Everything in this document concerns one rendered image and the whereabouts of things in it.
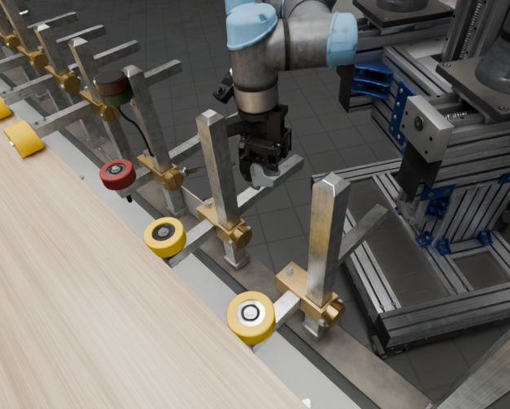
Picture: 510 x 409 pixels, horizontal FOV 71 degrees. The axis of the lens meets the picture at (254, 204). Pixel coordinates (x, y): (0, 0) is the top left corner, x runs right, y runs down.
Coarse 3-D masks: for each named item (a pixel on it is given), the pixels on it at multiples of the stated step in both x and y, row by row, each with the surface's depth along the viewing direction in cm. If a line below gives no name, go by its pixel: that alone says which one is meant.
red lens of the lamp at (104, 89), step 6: (96, 84) 69; (102, 84) 68; (108, 84) 68; (114, 84) 69; (120, 84) 70; (126, 84) 71; (102, 90) 69; (108, 90) 69; (114, 90) 69; (120, 90) 70
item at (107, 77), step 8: (104, 72) 71; (112, 72) 71; (120, 72) 71; (96, 80) 69; (104, 80) 69; (112, 80) 69; (136, 104) 75; (120, 112) 75; (128, 120) 77; (144, 136) 82
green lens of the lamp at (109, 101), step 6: (126, 90) 71; (102, 96) 70; (114, 96) 70; (120, 96) 71; (126, 96) 72; (102, 102) 73; (108, 102) 71; (114, 102) 71; (120, 102) 71; (126, 102) 72
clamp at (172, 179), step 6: (144, 162) 93; (150, 162) 93; (150, 168) 91; (174, 168) 91; (156, 174) 90; (162, 174) 89; (168, 174) 89; (174, 174) 89; (180, 174) 90; (156, 180) 93; (162, 180) 90; (168, 180) 89; (174, 180) 90; (180, 180) 91; (162, 186) 90; (168, 186) 90; (174, 186) 91; (180, 186) 92
